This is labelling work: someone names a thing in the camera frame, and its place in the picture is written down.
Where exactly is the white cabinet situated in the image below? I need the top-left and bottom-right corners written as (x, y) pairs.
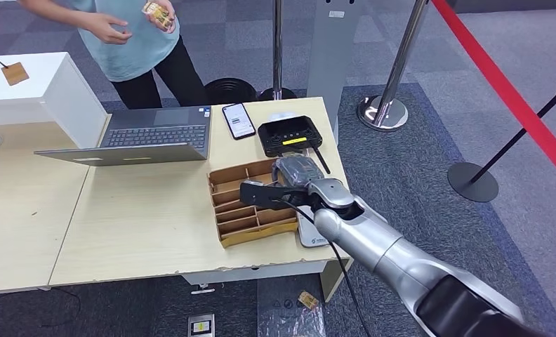
top-left (0, 52), bottom-right (109, 150)

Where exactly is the person's right hand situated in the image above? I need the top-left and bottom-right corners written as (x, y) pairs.
top-left (80, 12), bottom-right (134, 46)

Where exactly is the wooden card organizer box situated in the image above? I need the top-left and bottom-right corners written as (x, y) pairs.
top-left (207, 159), bottom-right (300, 249)

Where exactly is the red barrier belt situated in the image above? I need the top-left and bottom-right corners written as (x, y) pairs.
top-left (430, 0), bottom-right (556, 191)

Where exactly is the grey laptop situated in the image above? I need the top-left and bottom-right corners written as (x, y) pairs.
top-left (34, 105), bottom-right (213, 167)

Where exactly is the brown square tag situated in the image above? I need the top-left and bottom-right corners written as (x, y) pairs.
top-left (1, 62), bottom-right (31, 87)

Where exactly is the chrome stanchion post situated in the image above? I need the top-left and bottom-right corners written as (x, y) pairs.
top-left (357, 0), bottom-right (432, 133)

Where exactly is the black remote controller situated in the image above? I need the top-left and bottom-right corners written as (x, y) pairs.
top-left (257, 115), bottom-right (332, 176)

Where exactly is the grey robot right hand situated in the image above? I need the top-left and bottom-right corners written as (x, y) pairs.
top-left (270, 155), bottom-right (328, 190)

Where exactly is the metal floor socket box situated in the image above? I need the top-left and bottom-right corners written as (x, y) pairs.
top-left (187, 312), bottom-right (216, 337)

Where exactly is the person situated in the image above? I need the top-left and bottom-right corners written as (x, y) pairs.
top-left (17, 0), bottom-right (209, 110)

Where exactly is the black smartphone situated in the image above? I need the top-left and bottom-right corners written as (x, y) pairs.
top-left (221, 103), bottom-right (257, 141)

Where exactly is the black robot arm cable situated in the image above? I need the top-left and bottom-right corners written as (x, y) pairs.
top-left (277, 199), bottom-right (373, 337)

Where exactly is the person's left hand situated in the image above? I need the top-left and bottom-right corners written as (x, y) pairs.
top-left (142, 0), bottom-right (178, 34)

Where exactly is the clear floor plastic sheet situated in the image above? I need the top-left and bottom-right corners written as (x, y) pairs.
top-left (257, 274), bottom-right (328, 337)

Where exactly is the black round stool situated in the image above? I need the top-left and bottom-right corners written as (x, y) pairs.
top-left (204, 77), bottom-right (259, 106)

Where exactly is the slim chrome pole with base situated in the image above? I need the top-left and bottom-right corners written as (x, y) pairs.
top-left (258, 0), bottom-right (299, 101)

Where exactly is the white card reader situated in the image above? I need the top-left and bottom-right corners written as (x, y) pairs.
top-left (298, 218), bottom-right (331, 249)

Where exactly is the black pole floor stand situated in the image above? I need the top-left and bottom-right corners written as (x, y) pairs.
top-left (446, 74), bottom-right (556, 204)

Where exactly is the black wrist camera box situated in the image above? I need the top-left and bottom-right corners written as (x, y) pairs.
top-left (239, 180), bottom-right (314, 210)

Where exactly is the brown card on floor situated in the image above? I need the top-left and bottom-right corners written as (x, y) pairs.
top-left (298, 290), bottom-right (321, 311)

